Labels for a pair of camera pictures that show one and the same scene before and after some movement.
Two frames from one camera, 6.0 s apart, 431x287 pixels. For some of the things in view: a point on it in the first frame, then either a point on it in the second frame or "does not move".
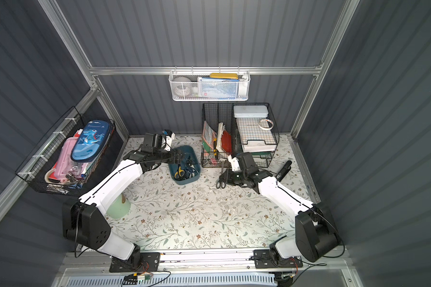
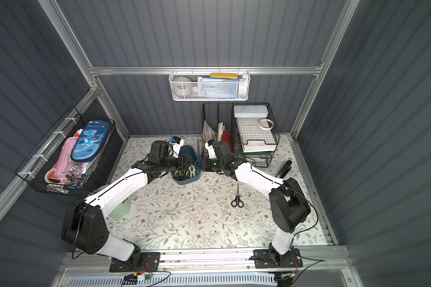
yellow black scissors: [179, 173] does not move
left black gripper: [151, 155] -> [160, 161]
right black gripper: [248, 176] -> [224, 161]
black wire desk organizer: [230, 128] does not move
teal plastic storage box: [188, 170] does not move
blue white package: [217, 88] does not move
